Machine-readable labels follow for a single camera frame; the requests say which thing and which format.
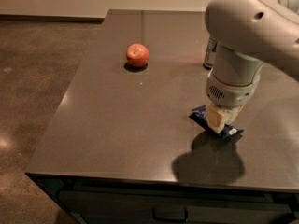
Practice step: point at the dark cabinet drawer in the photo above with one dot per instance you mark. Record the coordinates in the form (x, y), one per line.
(93, 204)

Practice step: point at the blue silver drink can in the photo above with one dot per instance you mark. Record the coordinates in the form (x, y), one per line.
(210, 53)

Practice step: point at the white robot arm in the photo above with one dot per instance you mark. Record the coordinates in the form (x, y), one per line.
(249, 33)

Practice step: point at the red apple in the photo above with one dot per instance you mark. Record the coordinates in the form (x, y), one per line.
(137, 55)

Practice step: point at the blue rxbar wrapper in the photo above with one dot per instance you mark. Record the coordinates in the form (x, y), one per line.
(199, 116)

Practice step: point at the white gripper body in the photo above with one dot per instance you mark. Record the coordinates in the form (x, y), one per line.
(231, 94)

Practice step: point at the black drawer handle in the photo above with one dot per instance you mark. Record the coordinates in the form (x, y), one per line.
(170, 215)

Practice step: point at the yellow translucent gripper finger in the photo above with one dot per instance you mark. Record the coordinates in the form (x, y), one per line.
(217, 117)
(232, 114)

